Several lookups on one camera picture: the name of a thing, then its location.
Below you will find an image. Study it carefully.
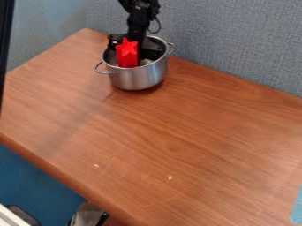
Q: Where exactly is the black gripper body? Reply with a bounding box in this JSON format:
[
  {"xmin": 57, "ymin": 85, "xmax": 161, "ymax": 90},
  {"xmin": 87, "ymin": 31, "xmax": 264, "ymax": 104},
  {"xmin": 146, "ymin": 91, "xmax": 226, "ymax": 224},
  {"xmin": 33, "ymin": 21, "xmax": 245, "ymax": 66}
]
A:
[{"xmin": 107, "ymin": 20, "xmax": 165, "ymax": 60}]

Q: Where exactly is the red star-shaped bar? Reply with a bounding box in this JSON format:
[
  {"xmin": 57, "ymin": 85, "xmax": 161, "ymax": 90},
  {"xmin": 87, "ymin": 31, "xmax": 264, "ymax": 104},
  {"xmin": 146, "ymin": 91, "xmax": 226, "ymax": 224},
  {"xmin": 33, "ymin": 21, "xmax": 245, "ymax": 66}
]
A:
[{"xmin": 117, "ymin": 37, "xmax": 138, "ymax": 68}]

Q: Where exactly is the stainless steel pot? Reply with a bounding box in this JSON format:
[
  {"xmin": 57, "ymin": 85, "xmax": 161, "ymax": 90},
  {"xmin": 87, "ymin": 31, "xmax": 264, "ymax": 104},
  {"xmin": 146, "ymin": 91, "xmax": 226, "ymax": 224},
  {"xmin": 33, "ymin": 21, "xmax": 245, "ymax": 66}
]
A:
[{"xmin": 95, "ymin": 36, "xmax": 176, "ymax": 91}]

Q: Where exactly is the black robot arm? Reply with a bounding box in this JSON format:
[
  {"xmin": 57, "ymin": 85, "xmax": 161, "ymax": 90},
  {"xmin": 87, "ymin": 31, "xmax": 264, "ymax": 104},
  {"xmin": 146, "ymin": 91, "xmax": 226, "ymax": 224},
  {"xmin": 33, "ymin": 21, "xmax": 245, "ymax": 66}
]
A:
[{"xmin": 107, "ymin": 0, "xmax": 164, "ymax": 60}]

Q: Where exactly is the white object bottom left corner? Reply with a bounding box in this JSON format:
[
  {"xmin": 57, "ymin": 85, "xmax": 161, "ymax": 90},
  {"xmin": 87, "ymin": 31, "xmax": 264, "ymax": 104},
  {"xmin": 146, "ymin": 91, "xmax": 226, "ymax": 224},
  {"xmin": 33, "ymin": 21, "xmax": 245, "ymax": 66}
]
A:
[{"xmin": 0, "ymin": 204, "xmax": 31, "ymax": 226}]

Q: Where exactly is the grey chair part below table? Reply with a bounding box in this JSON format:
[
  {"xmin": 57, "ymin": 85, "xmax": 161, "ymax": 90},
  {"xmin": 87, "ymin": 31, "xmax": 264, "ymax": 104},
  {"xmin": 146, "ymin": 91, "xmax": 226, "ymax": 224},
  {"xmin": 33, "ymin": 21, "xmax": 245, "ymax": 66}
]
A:
[{"xmin": 67, "ymin": 201, "xmax": 110, "ymax": 226}]

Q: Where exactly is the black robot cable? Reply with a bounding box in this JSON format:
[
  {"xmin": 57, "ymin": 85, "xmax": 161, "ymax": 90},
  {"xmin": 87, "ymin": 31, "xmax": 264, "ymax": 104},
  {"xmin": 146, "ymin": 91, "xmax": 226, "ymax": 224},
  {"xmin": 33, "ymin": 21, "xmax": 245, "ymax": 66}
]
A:
[{"xmin": 148, "ymin": 16, "xmax": 164, "ymax": 34}]

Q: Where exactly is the dark vertical post left edge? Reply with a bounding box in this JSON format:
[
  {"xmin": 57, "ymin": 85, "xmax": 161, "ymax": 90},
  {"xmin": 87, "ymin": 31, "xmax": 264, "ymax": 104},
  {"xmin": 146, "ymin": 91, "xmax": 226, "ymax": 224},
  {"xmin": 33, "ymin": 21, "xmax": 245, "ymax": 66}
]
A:
[{"xmin": 0, "ymin": 0, "xmax": 15, "ymax": 114}]

